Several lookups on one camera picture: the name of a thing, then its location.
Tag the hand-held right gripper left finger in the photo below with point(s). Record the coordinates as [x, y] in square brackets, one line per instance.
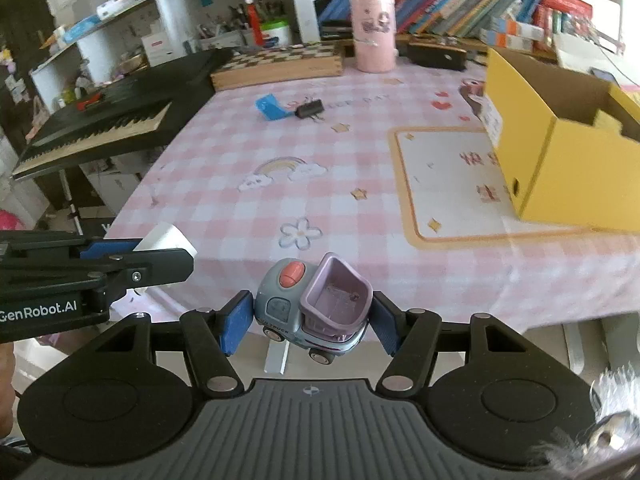
[237, 320]

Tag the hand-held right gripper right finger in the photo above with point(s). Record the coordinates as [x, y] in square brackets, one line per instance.
[385, 321]

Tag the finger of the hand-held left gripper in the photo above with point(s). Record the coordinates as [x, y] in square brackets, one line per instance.
[112, 247]
[160, 267]

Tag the white tube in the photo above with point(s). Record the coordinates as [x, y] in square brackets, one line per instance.
[165, 237]

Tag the grey purple toy truck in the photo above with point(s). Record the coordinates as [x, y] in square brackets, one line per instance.
[310, 320]

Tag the yellow cardboard box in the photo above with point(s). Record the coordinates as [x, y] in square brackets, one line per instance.
[565, 175]

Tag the pink checked desktop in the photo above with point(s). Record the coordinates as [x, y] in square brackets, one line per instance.
[225, 150]

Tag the keyboard stand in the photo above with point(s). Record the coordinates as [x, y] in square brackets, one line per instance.
[70, 200]

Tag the black keyboard piano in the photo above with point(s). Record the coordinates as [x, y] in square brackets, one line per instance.
[125, 105]

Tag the blue tag with black clip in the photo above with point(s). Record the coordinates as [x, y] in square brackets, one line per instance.
[270, 108]

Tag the white box red label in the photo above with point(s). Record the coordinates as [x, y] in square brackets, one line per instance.
[162, 49]

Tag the black binder clip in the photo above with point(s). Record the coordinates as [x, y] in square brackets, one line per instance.
[308, 109]

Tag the wooden chess box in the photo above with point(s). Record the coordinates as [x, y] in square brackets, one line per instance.
[280, 65]

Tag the grey fluffy fur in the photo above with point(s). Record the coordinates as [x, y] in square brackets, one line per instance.
[600, 440]

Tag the white jar green lid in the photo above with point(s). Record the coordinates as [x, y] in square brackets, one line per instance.
[276, 34]

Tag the red bottle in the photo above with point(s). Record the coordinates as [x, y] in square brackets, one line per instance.
[254, 22]

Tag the black case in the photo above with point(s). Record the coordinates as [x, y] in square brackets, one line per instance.
[437, 55]

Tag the pink cylindrical container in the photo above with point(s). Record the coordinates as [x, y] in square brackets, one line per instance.
[372, 35]

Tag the white bookshelf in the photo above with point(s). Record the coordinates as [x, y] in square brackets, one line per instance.
[302, 5]

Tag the orange white carton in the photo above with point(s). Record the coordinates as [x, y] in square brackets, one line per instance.
[500, 40]
[520, 27]

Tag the long row of books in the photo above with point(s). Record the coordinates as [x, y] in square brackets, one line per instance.
[440, 5]

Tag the dark smartphone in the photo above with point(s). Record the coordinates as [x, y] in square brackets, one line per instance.
[604, 75]

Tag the flat red box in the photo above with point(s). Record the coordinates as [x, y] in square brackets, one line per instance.
[565, 2]

